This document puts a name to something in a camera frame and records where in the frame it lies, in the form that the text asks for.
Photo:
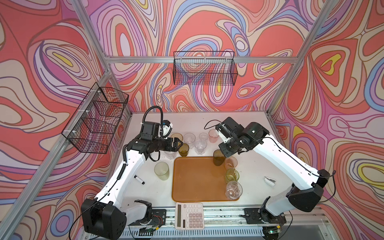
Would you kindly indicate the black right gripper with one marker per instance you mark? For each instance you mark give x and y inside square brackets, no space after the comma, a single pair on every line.
[222,147]

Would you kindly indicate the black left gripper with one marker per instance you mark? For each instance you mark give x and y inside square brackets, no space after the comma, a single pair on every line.
[175,147]

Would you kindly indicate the clear faceted glass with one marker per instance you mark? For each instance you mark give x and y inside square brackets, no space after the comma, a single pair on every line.
[200,146]
[233,190]

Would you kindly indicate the pink clear cup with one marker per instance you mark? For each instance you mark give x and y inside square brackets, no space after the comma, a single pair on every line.
[213,136]

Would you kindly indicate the pink textured cup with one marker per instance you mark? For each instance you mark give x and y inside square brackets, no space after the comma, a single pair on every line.
[230,163]

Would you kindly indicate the small clear glass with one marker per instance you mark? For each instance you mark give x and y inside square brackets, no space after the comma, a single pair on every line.
[204,137]

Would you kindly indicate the brown textured cup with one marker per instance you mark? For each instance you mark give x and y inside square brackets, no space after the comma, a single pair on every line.
[218,157]

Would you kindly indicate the green ribbed glass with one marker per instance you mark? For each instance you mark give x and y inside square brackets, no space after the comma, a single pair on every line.
[232,175]

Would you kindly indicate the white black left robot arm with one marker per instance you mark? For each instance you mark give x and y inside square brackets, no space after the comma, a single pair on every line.
[104,215]

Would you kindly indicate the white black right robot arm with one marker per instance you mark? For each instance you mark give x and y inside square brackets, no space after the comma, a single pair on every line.
[308,184]

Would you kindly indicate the orange plastic tray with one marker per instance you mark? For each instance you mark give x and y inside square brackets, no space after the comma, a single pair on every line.
[198,179]

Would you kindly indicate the olive textured cup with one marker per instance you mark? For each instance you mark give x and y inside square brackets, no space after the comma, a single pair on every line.
[184,150]

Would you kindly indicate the yellow amber glass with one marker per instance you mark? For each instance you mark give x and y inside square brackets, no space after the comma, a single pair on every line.
[177,135]

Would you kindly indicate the clear wide glass left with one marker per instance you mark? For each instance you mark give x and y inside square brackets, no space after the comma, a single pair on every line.
[170,155]

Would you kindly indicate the clear glass back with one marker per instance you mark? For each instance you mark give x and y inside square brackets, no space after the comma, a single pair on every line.
[190,138]

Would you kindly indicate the pale yellow frosted cup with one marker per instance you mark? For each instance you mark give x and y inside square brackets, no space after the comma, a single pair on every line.
[162,171]

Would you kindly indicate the black marker pen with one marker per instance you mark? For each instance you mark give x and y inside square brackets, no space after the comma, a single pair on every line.
[139,180]

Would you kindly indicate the white clip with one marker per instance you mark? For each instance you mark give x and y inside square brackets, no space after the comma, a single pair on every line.
[269,181]

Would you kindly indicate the white desk calculator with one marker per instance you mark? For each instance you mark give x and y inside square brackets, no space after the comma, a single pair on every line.
[189,216]

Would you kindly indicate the black wire basket back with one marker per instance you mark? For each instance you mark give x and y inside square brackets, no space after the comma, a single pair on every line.
[204,68]

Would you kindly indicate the black wire basket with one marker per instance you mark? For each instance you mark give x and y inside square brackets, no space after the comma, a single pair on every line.
[204,68]
[96,120]

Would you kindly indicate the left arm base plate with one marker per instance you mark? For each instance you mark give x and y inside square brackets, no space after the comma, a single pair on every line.
[158,219]

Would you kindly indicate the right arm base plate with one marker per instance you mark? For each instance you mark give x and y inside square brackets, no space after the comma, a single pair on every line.
[257,216]

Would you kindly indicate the black wire basket left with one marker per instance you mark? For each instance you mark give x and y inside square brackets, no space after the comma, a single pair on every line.
[96,120]

